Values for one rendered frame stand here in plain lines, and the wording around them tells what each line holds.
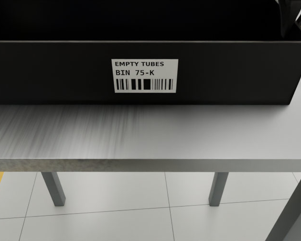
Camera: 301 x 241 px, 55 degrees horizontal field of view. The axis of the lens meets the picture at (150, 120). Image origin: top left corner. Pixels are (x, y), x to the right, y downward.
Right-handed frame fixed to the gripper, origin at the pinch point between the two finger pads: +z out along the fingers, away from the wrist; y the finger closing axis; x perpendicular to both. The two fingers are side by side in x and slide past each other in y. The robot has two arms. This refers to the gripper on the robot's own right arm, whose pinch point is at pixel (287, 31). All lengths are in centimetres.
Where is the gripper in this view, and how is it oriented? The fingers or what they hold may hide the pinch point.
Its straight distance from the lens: 54.7
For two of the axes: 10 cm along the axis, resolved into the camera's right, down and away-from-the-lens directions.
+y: -10.0, 0.1, 0.1
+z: 0.1, 7.2, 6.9
